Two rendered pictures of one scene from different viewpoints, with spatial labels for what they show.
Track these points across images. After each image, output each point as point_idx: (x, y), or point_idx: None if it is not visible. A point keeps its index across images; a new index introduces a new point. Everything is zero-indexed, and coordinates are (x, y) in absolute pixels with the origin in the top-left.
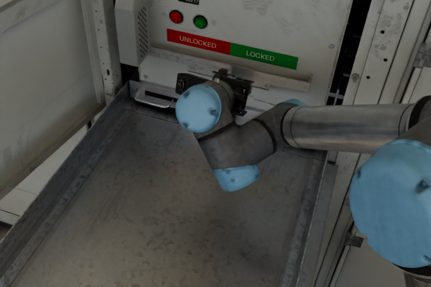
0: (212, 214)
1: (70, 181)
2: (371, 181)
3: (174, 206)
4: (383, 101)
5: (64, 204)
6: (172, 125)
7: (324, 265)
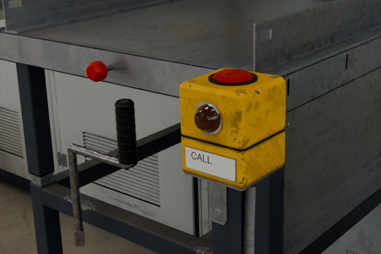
0: (288, 13)
1: (153, 0)
2: None
3: (249, 10)
4: None
5: (142, 5)
6: None
7: None
